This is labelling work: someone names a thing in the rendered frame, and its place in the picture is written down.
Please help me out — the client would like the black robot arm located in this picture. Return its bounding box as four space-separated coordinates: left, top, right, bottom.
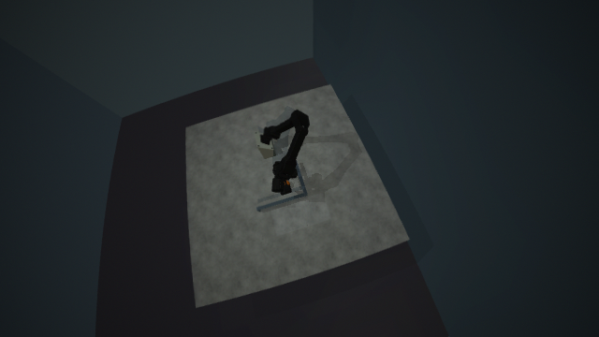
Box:
260 110 310 193

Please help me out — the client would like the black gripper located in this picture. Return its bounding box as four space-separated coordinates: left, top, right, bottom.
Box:
281 180 292 195

